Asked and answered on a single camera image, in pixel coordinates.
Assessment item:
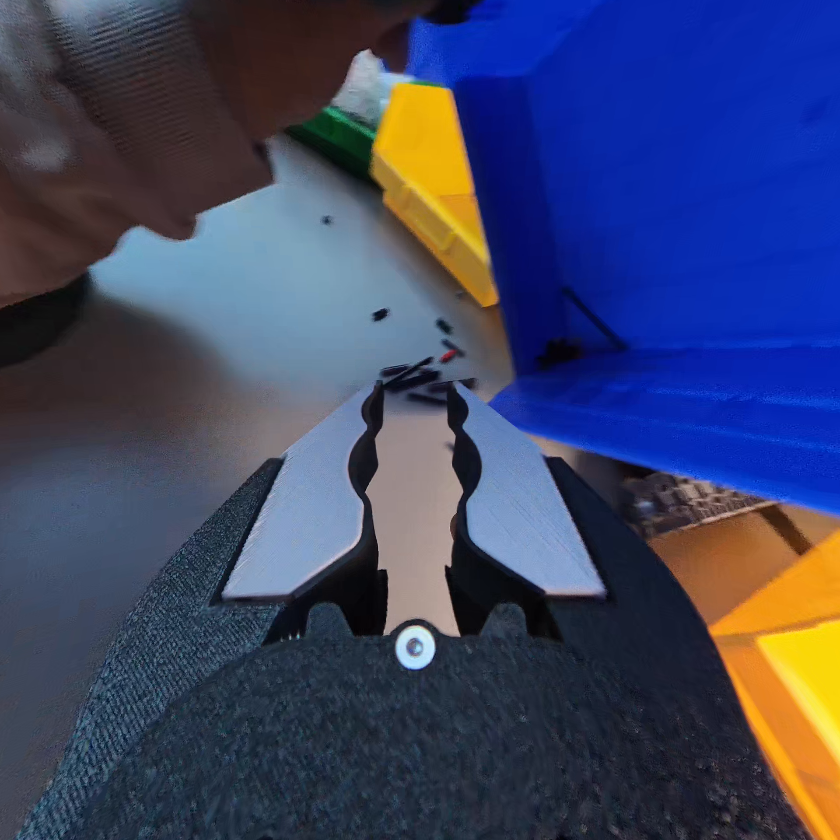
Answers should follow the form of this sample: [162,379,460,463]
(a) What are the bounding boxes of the green storage bin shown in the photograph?
[285,105,378,185]

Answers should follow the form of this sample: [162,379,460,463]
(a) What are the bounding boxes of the yellow tracked toy robot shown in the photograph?
[620,469,782,539]

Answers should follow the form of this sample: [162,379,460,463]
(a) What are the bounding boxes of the clear plastic bags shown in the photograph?
[331,49,408,129]

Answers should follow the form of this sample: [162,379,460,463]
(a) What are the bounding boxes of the person's left forearm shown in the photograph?
[0,0,277,309]

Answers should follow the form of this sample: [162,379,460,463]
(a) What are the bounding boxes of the pile of black brick parts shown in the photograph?
[371,285,631,454]

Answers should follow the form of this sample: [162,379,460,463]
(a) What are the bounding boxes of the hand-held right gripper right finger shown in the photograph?
[446,381,608,599]

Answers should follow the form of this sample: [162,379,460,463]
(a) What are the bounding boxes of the blue storage bin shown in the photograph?
[407,0,840,516]

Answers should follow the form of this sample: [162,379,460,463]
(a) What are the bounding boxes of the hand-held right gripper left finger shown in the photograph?
[222,381,385,601]

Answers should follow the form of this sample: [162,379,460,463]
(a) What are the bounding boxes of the yellow storage bin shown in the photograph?
[712,532,840,840]
[371,82,500,308]

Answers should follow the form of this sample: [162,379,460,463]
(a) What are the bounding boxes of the person's left hand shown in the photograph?
[223,0,408,142]

